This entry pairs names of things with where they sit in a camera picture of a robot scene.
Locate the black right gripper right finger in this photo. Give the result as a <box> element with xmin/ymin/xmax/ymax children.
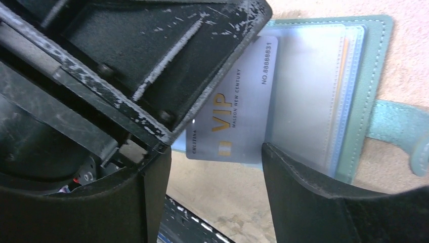
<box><xmin>262</xmin><ymin>143</ymin><xmax>428</xmax><ymax>242</ymax></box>

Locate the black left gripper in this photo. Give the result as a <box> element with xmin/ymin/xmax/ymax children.
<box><xmin>0</xmin><ymin>0</ymin><xmax>168</xmax><ymax>195</ymax></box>

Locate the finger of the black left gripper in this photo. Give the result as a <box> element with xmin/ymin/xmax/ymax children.
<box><xmin>60</xmin><ymin>0</ymin><xmax>273</xmax><ymax>145</ymax></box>

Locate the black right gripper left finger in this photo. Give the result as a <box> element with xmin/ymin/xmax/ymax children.
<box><xmin>1</xmin><ymin>149</ymin><xmax>171</xmax><ymax>242</ymax></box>

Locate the silver blue credit card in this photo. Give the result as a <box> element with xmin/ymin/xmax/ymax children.
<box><xmin>186</xmin><ymin>36</ymin><xmax>278</xmax><ymax>165</ymax></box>

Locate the teal leather card holder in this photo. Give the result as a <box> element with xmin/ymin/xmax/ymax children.
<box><xmin>172</xmin><ymin>15</ymin><xmax>428</xmax><ymax>183</ymax></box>

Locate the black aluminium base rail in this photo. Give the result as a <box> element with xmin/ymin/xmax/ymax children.
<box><xmin>157</xmin><ymin>195</ymin><xmax>234</xmax><ymax>243</ymax></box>

